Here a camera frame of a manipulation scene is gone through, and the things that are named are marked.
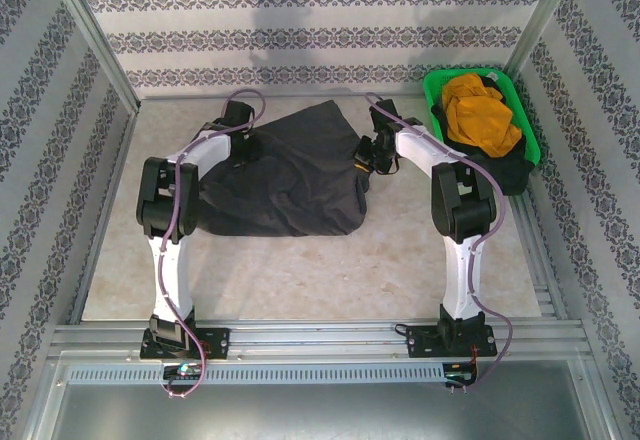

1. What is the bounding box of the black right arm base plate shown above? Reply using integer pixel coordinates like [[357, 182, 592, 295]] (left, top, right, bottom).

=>
[[405, 323, 499, 359]]

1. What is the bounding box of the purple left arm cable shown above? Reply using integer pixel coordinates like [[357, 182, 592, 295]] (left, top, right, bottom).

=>
[[158, 87, 266, 400]]

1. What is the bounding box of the dark grey t-shirt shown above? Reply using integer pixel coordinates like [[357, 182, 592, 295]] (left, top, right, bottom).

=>
[[197, 99, 374, 239]]

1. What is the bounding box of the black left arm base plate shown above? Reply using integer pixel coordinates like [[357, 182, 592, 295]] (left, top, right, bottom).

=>
[[139, 327, 231, 360]]

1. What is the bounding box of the green plastic basket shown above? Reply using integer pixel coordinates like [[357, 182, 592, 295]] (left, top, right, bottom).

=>
[[422, 67, 544, 172]]

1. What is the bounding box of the orange t-shirt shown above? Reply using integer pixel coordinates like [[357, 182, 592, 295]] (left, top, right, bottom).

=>
[[440, 72, 524, 159]]

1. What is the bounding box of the black t-shirt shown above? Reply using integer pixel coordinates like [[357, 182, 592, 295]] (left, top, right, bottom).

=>
[[432, 84, 536, 197]]

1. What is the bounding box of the aluminium mounting rail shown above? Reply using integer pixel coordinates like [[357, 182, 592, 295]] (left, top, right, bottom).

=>
[[47, 317, 586, 362]]

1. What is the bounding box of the slotted grey cable duct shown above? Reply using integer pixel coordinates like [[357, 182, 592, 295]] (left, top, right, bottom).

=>
[[64, 362, 449, 386]]

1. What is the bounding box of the aluminium frame post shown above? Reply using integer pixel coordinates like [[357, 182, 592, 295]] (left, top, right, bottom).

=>
[[43, 0, 142, 112], [501, 0, 585, 77]]

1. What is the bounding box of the grey metal bottom panel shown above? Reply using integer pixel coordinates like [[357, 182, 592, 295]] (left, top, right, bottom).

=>
[[24, 357, 619, 440]]

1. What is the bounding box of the aluminium side rail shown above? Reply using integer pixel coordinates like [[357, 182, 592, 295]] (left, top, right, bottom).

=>
[[509, 192, 569, 319], [68, 109, 140, 324]]

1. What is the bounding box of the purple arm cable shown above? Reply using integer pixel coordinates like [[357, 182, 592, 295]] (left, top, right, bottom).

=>
[[364, 91, 514, 392], [158, 87, 266, 400]]

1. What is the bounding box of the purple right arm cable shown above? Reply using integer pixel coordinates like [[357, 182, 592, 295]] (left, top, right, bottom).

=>
[[364, 91, 514, 392]]

